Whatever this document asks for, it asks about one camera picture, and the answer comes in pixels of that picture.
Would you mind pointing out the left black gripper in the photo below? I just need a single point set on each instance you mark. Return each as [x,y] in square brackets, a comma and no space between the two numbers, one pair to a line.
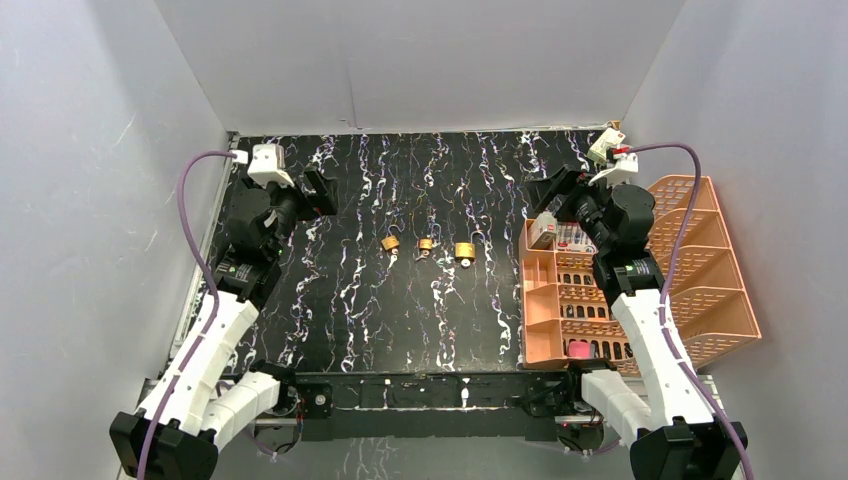
[309,195]

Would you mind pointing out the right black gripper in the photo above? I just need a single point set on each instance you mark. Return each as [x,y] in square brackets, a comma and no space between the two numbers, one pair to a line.
[542,192]

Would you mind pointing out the small brass padlock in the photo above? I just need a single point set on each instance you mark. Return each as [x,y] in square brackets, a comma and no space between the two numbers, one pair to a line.
[428,242]
[390,243]

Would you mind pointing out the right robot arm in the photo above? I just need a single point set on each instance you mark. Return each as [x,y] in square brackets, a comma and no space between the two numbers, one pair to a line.
[679,431]

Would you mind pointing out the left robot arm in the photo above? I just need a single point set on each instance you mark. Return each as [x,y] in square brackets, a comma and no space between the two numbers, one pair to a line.
[182,425]

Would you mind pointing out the white red eraser box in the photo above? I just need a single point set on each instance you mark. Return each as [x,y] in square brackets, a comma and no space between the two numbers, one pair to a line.
[542,232]

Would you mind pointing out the colored marker pack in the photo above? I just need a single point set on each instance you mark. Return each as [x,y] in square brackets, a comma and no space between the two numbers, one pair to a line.
[571,238]

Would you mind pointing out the white box in corner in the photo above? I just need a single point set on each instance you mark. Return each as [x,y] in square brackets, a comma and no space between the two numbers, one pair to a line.
[608,140]

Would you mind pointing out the orange desk organizer tray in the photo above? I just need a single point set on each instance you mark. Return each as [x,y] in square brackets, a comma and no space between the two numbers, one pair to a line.
[561,302]

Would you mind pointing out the pink eraser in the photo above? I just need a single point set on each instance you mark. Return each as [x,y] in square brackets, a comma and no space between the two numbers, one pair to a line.
[580,350]

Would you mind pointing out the orange mesh file rack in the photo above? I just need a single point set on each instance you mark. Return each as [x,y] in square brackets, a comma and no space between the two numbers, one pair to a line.
[709,301]

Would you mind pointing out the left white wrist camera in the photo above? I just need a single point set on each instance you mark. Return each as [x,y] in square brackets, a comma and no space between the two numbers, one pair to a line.
[267,166]

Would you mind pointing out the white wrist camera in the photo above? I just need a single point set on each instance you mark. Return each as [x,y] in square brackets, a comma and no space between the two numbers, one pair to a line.
[622,166]
[267,166]

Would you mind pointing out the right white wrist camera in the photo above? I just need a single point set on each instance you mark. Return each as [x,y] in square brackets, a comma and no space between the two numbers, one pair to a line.
[622,166]

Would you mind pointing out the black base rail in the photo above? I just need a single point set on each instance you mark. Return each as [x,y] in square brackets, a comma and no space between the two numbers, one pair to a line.
[522,404]

